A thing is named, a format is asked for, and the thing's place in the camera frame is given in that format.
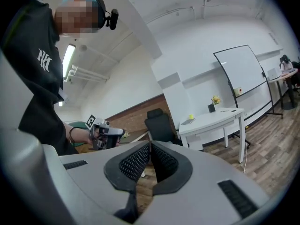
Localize white laptop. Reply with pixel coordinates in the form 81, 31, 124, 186
267, 67, 280, 81

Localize long ceiling light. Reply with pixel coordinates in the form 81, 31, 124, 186
61, 43, 76, 78

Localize white power cable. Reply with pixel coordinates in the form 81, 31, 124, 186
242, 135, 250, 173

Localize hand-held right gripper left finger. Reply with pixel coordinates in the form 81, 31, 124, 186
43, 139, 151, 221

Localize white ceiling pipes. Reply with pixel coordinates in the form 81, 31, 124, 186
65, 64, 110, 83

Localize person's left hand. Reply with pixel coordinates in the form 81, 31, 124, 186
79, 128, 96, 146

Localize black office chair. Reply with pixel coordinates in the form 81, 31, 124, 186
143, 108, 184, 147

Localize whiteboard on black stand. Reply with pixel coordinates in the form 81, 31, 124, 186
212, 45, 285, 132

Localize round white table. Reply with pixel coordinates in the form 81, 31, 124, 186
268, 68, 300, 110

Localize person's left forearm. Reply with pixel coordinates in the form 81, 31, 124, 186
62, 122, 86, 148

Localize person's black printed t-shirt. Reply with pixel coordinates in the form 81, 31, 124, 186
0, 0, 79, 157

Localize black wristband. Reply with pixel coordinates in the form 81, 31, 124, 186
68, 127, 77, 147

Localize black head-worn camera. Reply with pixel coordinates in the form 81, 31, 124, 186
96, 0, 119, 31

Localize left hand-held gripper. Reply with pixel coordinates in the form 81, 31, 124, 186
84, 114, 125, 151

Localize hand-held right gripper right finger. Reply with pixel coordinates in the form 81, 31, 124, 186
137, 139, 270, 225

